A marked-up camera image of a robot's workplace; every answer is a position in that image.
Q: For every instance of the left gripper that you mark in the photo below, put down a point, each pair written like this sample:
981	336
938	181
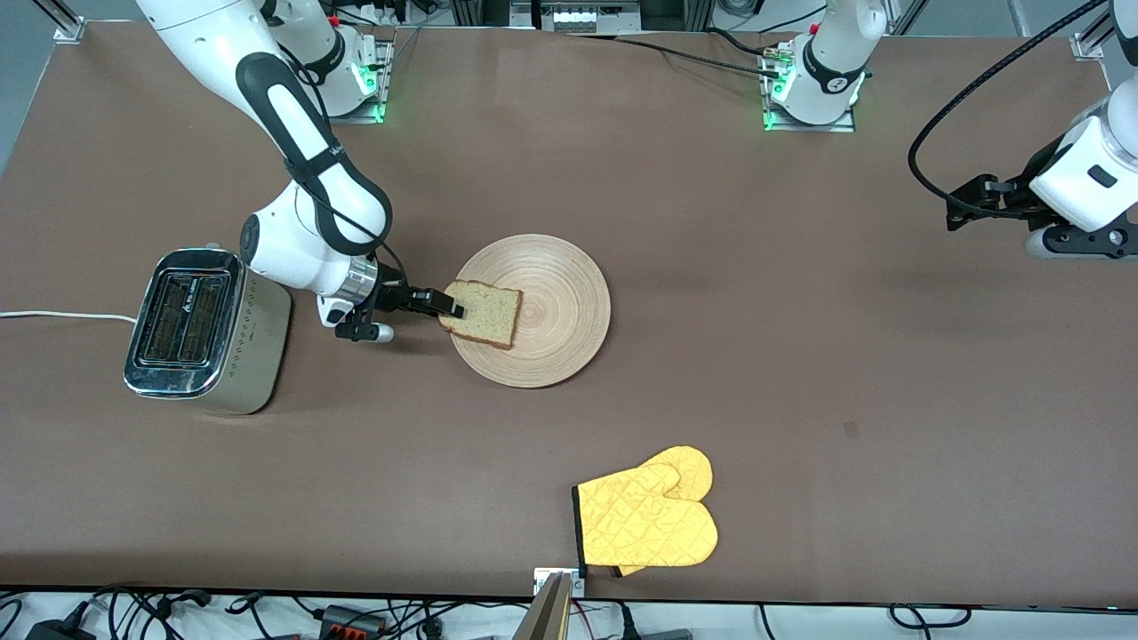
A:
1011	197

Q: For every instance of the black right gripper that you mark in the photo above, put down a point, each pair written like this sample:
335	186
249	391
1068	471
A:
392	297

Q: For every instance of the brown bread slice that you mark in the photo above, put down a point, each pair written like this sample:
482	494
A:
489	316

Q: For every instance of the round wooden plate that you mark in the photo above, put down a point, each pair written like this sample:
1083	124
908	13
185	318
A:
560	302

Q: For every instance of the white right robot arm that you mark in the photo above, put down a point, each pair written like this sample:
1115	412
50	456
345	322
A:
284	240

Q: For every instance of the silver two-slot toaster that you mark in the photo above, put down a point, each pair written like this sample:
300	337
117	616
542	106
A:
258	338

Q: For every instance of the yellow quilted oven mitt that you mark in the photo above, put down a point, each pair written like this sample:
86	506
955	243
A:
645	524

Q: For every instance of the white power strip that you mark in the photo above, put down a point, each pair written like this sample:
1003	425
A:
582	18

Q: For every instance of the black orange connector block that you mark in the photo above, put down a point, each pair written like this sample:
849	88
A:
351	620

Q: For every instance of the black power adapter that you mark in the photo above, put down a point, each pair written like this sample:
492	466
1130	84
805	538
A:
58	631

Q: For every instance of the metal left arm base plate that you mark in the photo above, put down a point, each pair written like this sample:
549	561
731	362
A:
845	124

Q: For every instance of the metal table corner bracket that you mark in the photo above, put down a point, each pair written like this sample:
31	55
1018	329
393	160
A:
69	32
1089	46

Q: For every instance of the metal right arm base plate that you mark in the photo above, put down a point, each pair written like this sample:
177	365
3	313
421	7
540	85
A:
307	114

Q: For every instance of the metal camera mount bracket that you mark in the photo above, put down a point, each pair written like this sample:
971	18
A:
540	580

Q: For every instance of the wooden camera post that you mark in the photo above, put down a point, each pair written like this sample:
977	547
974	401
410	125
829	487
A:
547	613

